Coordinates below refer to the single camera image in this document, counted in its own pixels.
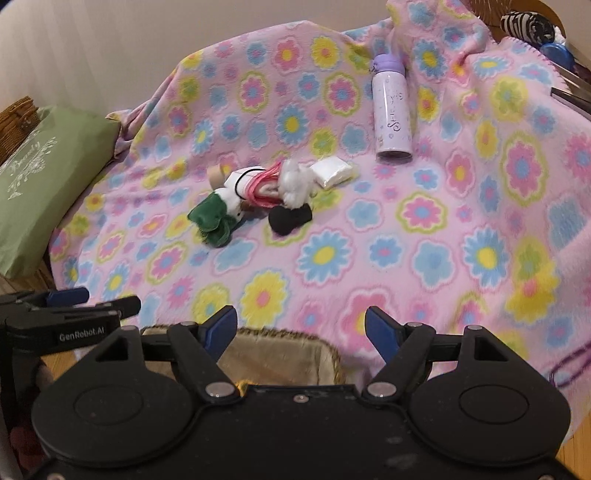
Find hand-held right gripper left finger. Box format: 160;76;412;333
55;305;238;402

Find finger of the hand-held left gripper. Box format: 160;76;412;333
25;296;141;320
0;287;90;311

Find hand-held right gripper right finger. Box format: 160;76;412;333
362;307;550;402

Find woven basket with fabric liner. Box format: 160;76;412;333
139;325;347;389

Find dark green cloth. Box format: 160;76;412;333
187;191;238;247

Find black plush piece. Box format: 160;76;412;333
268;205;312;236

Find white teddy bear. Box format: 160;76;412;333
277;159;317;208

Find white tissue packet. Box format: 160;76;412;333
314;156;354;189

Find red knit clothing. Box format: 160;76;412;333
0;360;54;480

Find pink floral fleece blanket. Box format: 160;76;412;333
48;0;591;402

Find green printed pillow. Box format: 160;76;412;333
0;105;122;278

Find brown wicker basket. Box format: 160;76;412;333
0;96;42;153

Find purple and white bottle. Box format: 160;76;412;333
372;53;414;163

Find dark metal bars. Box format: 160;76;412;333
550;39;591;112

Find blue round lid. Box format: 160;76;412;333
540;44;573;70

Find zebra striped item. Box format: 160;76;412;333
501;11;557;44

